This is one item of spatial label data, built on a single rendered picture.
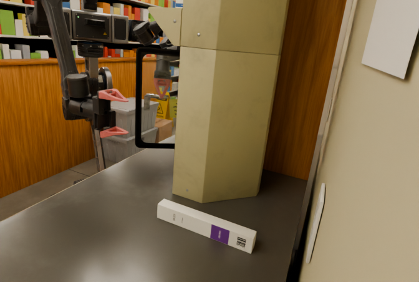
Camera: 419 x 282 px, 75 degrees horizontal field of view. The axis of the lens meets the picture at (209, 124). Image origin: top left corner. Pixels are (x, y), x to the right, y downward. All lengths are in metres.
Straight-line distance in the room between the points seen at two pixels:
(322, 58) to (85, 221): 0.91
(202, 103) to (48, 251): 0.52
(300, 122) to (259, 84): 0.33
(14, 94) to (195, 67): 2.18
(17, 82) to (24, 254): 2.13
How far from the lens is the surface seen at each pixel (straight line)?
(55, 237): 0.82
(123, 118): 3.08
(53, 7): 1.07
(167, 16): 0.83
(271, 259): 0.76
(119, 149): 3.25
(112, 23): 1.69
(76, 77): 0.91
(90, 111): 0.89
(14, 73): 2.77
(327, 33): 1.07
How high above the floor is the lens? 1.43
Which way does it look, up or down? 17 degrees down
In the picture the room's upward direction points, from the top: 5 degrees clockwise
